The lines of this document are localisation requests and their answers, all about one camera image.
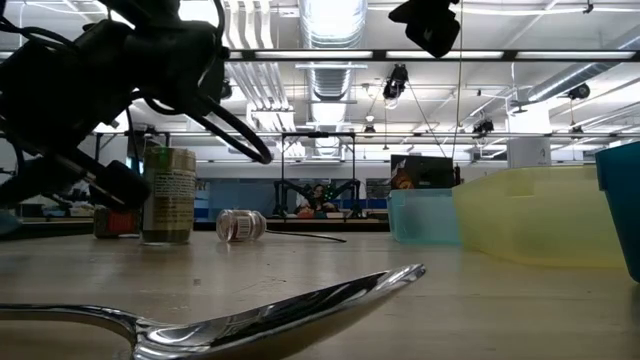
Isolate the person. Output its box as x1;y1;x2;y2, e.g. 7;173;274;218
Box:
294;183;337;219

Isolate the teal translucent plastic bin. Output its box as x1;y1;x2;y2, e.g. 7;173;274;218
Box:
387;188;462;246

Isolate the small red labelled box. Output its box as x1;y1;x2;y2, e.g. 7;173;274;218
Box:
93;205;142;239

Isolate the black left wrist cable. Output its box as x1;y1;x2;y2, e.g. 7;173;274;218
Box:
129;89;274;166

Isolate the silver ventilation duct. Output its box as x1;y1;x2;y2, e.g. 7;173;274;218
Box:
298;0;369;157

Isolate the yellow translucent plastic bin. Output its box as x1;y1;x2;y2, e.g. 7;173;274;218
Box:
452;164;629;269

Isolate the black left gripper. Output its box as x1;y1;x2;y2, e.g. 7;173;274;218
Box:
0;19;226;212

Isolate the small glass saffron jar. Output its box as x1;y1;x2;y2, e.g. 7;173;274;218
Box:
215;208;268;244

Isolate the blue plastic bin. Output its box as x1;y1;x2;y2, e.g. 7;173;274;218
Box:
594;141;640;284

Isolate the black background station frame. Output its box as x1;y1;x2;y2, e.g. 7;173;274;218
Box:
280;131;357;220

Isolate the thin hanging wire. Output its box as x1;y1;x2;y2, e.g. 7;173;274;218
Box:
451;0;464;161

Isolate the silver slanted duct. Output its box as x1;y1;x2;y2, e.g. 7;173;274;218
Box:
509;24;640;104

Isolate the orange taco seasoning packet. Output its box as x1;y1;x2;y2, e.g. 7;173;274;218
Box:
390;154;456;191

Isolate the large silver spoon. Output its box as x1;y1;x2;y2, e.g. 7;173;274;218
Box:
0;263;427;360

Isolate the black bar with lights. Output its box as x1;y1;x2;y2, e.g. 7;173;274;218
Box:
227;48;640;63

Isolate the black spoon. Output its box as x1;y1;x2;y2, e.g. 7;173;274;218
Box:
264;228;348;244

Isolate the white square column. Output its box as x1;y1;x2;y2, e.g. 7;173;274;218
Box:
506;102;553;166

